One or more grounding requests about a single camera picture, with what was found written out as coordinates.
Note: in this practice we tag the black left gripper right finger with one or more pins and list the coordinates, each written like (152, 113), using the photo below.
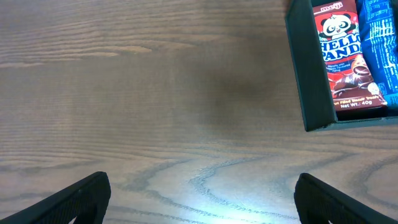
(318, 202)

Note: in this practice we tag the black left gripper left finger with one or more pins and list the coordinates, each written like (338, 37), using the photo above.
(85, 201)

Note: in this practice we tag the dark green box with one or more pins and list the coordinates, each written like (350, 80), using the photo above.
(318, 111)

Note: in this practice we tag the red Hello Panda box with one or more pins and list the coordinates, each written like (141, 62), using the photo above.
(351, 84)

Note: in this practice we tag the blue Oreo cookie pack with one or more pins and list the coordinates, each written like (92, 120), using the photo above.
(377, 30)

